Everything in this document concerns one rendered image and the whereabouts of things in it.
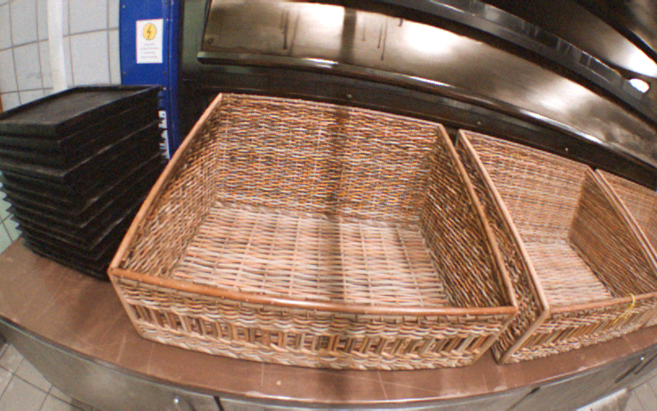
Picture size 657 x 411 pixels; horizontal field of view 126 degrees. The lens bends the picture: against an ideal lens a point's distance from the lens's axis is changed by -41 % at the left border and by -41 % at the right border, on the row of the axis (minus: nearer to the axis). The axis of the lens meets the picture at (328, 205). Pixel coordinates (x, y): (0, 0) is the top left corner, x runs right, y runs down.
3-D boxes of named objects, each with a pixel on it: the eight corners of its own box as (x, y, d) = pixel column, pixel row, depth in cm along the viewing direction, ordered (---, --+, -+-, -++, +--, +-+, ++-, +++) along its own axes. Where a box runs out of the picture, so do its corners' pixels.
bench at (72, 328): (134, 292, 104) (94, 173, 74) (581, 315, 124) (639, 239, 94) (72, 408, 57) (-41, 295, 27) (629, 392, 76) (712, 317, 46)
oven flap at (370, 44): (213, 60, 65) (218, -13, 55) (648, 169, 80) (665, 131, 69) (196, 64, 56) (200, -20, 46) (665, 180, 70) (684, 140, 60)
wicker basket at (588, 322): (424, 216, 81) (454, 125, 66) (553, 230, 86) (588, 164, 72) (495, 370, 40) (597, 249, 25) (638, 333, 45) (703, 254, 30)
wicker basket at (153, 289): (219, 190, 77) (218, 90, 62) (414, 214, 81) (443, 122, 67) (134, 340, 35) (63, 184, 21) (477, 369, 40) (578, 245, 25)
